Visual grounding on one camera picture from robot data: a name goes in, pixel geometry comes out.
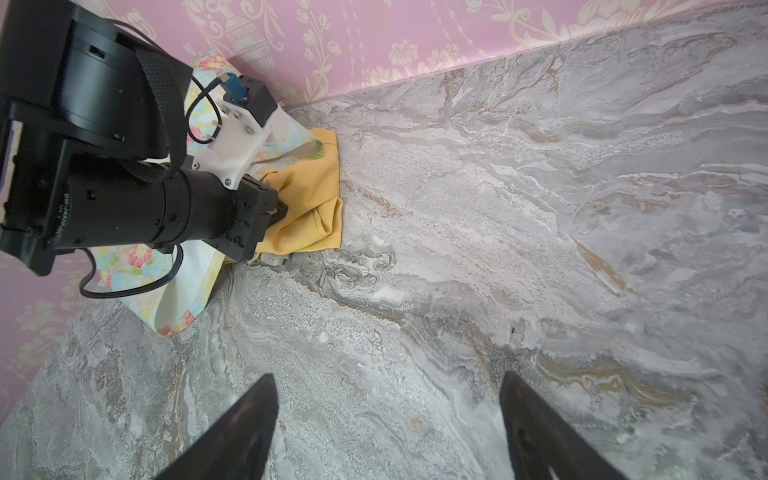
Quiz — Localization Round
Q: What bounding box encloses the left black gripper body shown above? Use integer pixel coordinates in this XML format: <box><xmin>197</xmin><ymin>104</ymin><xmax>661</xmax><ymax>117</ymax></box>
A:
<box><xmin>206</xmin><ymin>179</ymin><xmax>288</xmax><ymax>262</ymax></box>

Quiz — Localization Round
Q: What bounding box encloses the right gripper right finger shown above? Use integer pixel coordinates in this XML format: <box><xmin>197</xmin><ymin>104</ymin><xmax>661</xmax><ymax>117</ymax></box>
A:
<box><xmin>499</xmin><ymin>371</ymin><xmax>625</xmax><ymax>479</ymax></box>

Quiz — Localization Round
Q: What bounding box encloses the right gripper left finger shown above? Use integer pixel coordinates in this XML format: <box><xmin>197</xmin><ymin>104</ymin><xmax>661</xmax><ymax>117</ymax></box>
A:
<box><xmin>158</xmin><ymin>374</ymin><xmax>279</xmax><ymax>479</ymax></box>

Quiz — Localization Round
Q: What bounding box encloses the yellow cloth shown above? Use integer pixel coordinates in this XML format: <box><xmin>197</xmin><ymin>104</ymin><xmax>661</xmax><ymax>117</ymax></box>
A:
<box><xmin>248</xmin><ymin>128</ymin><xmax>343</xmax><ymax>256</ymax></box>

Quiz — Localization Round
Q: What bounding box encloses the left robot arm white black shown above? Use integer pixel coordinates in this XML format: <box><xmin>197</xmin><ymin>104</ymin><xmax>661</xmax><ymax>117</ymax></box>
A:
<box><xmin>1</xmin><ymin>1</ymin><xmax>288</xmax><ymax>276</ymax></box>

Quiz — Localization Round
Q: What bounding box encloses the floral patterned cloth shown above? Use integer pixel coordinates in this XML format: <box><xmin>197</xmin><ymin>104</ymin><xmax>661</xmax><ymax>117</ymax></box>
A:
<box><xmin>79</xmin><ymin>52</ymin><xmax>322</xmax><ymax>336</ymax></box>

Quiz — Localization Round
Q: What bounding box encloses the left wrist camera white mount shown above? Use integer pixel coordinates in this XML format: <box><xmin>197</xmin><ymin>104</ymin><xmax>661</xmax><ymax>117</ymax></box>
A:
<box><xmin>192</xmin><ymin>70</ymin><xmax>278</xmax><ymax>191</ymax></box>

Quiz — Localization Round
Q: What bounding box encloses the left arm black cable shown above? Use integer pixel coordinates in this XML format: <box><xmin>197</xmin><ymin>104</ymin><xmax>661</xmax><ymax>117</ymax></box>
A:
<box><xmin>77</xmin><ymin>242</ymin><xmax>185</xmax><ymax>300</ymax></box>

